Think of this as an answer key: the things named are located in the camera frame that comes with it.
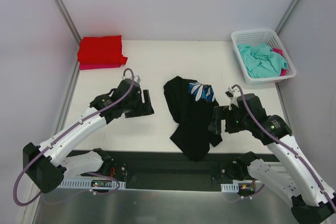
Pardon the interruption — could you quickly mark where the black daisy print t-shirt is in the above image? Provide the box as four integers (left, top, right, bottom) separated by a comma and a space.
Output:
163, 76, 223, 162

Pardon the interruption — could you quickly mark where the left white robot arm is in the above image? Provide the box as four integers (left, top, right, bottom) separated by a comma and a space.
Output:
23, 78, 154, 194

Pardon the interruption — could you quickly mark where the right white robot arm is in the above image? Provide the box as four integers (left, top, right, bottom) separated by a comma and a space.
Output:
208, 89, 335, 223

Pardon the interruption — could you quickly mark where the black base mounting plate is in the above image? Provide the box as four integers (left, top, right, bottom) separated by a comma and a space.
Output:
103, 151, 253, 191

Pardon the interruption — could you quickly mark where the folded red t-shirt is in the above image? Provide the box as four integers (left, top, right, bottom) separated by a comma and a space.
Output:
77, 35, 128, 65

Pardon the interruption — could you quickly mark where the crumpled teal t-shirt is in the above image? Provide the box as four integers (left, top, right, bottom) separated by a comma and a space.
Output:
237, 43, 283, 79

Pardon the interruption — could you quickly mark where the folded pink t-shirt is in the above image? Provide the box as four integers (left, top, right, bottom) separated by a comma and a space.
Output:
79, 63, 121, 70

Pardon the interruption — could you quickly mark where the crumpled pink t-shirt in basket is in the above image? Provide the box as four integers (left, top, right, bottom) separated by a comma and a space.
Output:
272, 48, 288, 76

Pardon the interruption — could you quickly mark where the white plastic basket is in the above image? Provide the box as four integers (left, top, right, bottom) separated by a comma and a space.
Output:
231, 29, 297, 85

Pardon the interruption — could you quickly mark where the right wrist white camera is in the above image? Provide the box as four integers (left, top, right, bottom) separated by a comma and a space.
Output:
225, 86, 241, 108

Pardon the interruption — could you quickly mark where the right white cable duct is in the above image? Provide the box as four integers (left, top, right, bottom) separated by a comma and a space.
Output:
220, 183, 239, 193

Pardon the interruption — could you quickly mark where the white cable duct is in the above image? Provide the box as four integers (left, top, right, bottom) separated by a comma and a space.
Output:
220, 183, 239, 193
58, 178, 126, 190

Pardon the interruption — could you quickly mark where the left white cable duct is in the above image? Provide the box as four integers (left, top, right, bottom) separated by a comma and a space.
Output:
58, 178, 126, 190

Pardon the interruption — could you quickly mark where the left aluminium frame post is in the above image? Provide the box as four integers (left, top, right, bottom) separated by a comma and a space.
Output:
40, 0, 82, 45

